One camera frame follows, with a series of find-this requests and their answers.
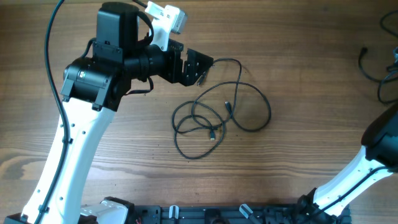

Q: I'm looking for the black cable bundle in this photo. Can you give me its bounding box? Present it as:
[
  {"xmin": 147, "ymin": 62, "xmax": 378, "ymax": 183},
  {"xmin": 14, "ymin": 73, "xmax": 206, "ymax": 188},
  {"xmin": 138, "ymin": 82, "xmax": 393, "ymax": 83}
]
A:
[{"xmin": 190, "ymin": 57, "xmax": 272, "ymax": 133}]

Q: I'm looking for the black USB cable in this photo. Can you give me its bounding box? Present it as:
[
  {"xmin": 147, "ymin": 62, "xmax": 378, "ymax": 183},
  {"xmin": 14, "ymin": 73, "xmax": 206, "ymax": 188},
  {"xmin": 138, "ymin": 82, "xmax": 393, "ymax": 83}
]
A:
[{"xmin": 357, "ymin": 11, "xmax": 398, "ymax": 105}]

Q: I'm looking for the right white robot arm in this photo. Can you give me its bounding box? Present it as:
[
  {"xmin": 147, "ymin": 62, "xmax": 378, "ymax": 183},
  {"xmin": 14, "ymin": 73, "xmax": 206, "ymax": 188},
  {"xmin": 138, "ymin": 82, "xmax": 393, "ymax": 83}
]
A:
[{"xmin": 296, "ymin": 104, "xmax": 397, "ymax": 223}]

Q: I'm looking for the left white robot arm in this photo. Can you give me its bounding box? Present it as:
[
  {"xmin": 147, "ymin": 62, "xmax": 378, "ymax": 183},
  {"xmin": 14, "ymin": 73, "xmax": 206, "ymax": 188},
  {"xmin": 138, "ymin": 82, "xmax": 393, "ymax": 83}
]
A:
[{"xmin": 5, "ymin": 2, "xmax": 213, "ymax": 223}]

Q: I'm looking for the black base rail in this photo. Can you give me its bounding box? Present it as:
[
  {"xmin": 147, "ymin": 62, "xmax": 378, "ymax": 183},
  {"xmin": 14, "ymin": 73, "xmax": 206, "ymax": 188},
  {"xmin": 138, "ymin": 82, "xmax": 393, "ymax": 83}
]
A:
[{"xmin": 74, "ymin": 203, "xmax": 352, "ymax": 224}]

